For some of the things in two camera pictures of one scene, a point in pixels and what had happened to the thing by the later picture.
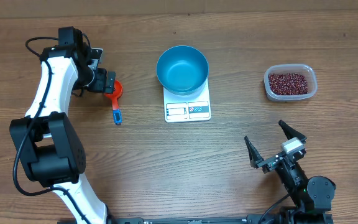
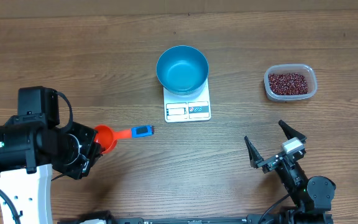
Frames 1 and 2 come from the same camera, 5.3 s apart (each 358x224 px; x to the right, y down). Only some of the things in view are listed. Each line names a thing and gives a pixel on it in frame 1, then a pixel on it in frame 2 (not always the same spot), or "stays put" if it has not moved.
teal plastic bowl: x=182 y=70 stays put
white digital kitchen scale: x=196 y=107 stays put
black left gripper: x=102 y=86 -> x=94 y=150
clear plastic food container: x=285 y=82 stays put
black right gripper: x=270 y=162 stays put
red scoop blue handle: x=117 y=92 -> x=108 y=137
